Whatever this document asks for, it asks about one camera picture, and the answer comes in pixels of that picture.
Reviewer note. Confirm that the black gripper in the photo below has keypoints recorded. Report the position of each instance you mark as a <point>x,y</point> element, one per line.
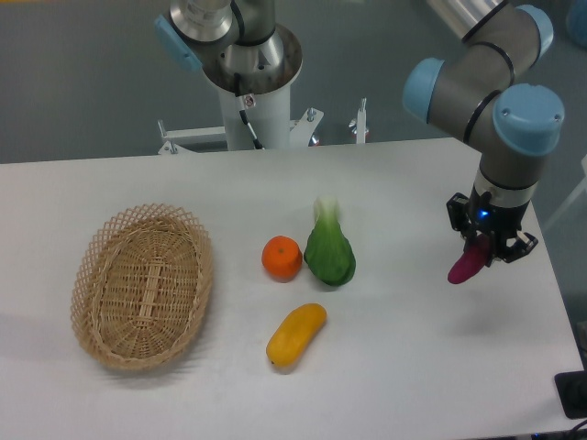
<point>497,222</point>

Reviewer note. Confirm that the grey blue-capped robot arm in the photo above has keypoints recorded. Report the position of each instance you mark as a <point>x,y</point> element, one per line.
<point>478,99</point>

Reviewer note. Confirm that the oval wicker basket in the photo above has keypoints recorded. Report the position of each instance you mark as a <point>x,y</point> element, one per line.
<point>142,288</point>

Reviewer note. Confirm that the green bok choy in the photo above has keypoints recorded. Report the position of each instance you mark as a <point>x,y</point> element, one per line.
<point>328,253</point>

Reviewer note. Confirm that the black device at table edge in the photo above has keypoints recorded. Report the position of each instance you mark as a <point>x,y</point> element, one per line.
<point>571,387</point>

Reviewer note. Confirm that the orange tangerine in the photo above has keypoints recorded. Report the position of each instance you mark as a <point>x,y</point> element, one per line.
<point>282,258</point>

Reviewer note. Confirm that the yellow mango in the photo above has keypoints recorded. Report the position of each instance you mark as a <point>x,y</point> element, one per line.
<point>294,334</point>

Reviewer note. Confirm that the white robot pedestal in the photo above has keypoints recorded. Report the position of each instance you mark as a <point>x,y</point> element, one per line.
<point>253,84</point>

